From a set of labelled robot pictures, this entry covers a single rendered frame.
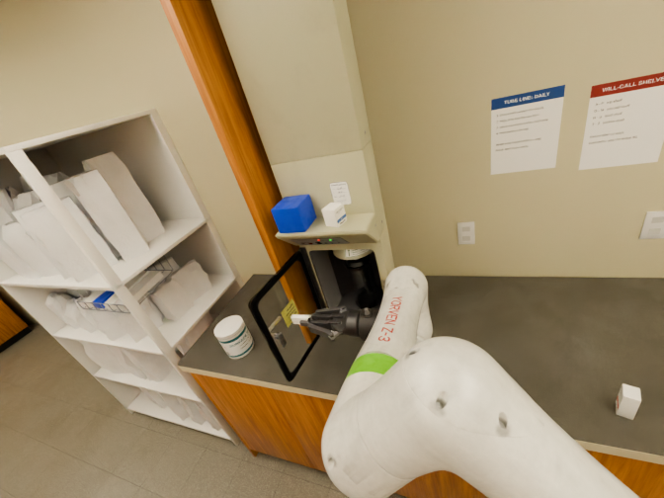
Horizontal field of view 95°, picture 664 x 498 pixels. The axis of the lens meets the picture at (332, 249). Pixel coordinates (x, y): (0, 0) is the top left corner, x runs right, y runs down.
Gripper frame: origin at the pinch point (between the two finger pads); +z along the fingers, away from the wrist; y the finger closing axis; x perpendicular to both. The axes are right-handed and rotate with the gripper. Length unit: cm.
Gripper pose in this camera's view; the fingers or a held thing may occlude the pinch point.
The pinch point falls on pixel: (301, 319)
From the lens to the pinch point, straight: 100.8
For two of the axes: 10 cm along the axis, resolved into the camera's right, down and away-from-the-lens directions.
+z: -9.1, 0.3, 4.1
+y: -3.3, 5.5, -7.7
